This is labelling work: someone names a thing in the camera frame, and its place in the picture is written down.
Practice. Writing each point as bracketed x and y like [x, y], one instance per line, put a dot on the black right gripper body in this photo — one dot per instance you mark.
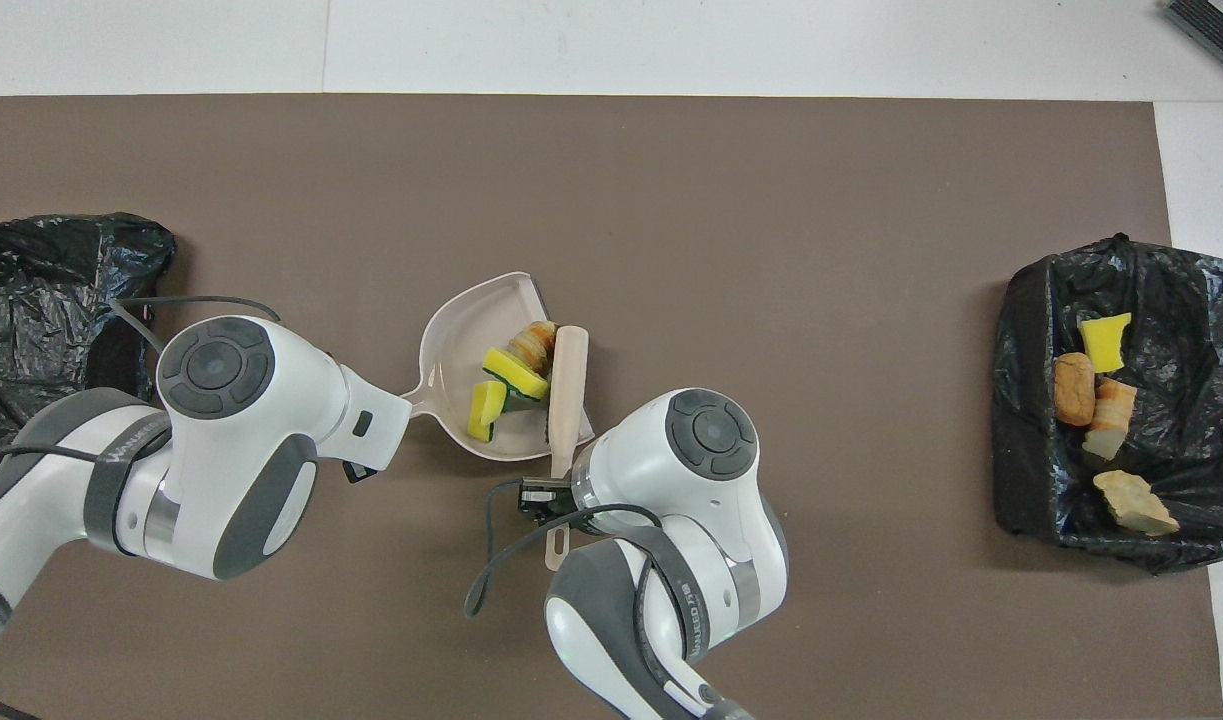
[543, 498]

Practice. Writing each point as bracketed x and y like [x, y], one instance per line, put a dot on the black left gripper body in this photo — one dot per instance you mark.
[361, 470]

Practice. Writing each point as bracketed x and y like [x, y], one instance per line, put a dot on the notched yellow sponge piece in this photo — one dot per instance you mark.
[486, 410]

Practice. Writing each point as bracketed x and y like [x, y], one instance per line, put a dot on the beige brush black bristles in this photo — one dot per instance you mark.
[568, 390]

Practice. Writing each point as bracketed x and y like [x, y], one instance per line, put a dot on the wavy yellow sponge piece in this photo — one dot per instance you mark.
[516, 372]

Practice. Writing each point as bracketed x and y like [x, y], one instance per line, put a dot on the beige plastic dustpan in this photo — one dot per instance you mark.
[451, 350]

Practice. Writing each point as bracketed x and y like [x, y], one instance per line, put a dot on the striped toy croissant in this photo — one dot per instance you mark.
[533, 342]
[1111, 415]

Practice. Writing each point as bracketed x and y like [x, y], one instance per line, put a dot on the brown toy bread loaf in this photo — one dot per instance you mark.
[1074, 390]

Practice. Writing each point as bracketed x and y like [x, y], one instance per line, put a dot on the rectangular yellow green sponge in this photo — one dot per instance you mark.
[1106, 342]

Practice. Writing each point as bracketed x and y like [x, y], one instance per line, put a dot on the pale toy pastry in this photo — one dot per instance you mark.
[1131, 500]

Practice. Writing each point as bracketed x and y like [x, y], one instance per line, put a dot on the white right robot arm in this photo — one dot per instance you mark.
[691, 480]

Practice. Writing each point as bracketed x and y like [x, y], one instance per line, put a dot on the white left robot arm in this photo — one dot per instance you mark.
[221, 450]

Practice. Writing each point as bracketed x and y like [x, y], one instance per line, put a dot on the black bag lined bin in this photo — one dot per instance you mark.
[31, 280]
[1201, 420]

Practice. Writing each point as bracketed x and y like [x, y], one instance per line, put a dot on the brown table mat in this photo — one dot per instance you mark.
[771, 200]

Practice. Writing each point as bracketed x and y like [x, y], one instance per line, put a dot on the grey ribbed panel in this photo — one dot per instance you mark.
[1221, 25]

